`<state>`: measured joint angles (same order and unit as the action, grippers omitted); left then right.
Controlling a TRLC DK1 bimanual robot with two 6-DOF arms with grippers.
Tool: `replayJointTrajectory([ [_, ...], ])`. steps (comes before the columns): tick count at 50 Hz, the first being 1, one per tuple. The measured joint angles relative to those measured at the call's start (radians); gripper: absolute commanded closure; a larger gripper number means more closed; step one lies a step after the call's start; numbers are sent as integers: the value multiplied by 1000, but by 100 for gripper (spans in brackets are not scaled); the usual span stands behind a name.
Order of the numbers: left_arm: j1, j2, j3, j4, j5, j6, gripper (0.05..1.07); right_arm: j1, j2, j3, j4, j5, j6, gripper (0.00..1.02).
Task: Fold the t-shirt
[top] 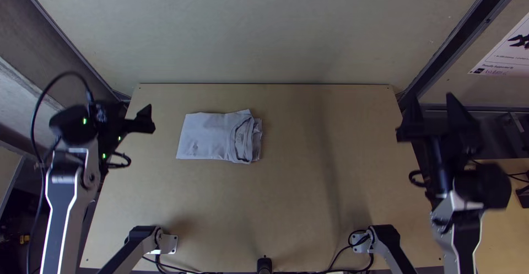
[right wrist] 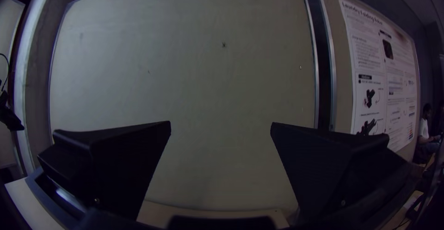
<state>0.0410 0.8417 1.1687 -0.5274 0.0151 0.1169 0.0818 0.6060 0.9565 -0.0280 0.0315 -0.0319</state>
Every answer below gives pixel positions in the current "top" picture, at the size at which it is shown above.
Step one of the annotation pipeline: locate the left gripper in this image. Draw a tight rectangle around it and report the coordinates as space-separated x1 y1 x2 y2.
93 100 156 137

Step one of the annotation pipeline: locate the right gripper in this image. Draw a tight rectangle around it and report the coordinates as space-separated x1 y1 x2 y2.
396 93 483 152

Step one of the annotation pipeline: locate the light grey t-shirt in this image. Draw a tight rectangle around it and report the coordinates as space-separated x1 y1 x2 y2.
175 109 263 165

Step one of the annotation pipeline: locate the white paper poster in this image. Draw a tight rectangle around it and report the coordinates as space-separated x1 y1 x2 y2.
467 11 529 78

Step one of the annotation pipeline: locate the black cable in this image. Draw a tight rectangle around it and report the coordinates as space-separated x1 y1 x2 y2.
408 169 429 189
105 151 132 170
318 229 375 274
25 71 94 274

